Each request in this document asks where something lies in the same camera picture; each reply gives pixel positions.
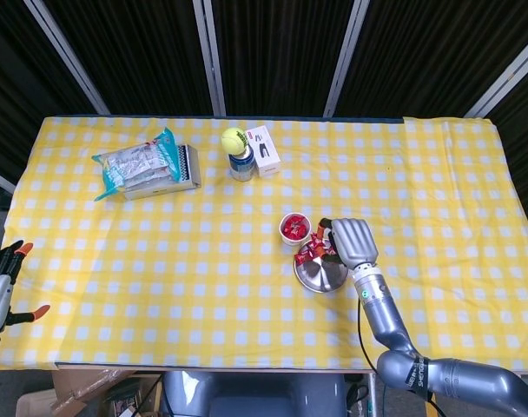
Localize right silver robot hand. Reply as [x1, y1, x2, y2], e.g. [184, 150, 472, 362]
[315, 216, 380, 267]

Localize silver cardboard box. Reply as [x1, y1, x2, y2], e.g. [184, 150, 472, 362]
[123, 143, 203, 202]

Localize dark framed items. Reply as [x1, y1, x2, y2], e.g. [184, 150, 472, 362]
[105, 377, 161, 417]

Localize yellow white checked tablecloth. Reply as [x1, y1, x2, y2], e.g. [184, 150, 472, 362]
[0, 115, 528, 374]

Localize white paper cup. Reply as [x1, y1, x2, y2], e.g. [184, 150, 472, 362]
[279, 211, 314, 248]

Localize tan cardboard box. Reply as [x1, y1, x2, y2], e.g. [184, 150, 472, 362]
[15, 388, 59, 417]

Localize teal silver snack bag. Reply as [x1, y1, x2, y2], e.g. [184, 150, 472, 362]
[91, 126, 182, 203]

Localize blue drink can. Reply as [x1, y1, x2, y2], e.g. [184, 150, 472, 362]
[228, 145, 255, 182]

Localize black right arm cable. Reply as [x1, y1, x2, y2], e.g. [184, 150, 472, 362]
[357, 297, 378, 374]

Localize small white carton box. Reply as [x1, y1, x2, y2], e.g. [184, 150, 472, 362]
[246, 124, 282, 178]

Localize yellow tennis ball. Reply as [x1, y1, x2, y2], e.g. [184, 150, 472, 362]
[221, 126, 251, 156]

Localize small metal bowl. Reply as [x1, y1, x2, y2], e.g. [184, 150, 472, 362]
[293, 241, 350, 295]

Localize metal stand leg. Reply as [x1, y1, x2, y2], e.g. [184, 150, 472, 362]
[366, 372, 381, 417]

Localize grey robot torso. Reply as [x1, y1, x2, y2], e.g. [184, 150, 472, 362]
[162, 369, 347, 417]

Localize brown cardboard sheet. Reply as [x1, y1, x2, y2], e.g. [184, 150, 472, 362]
[50, 369, 137, 414]

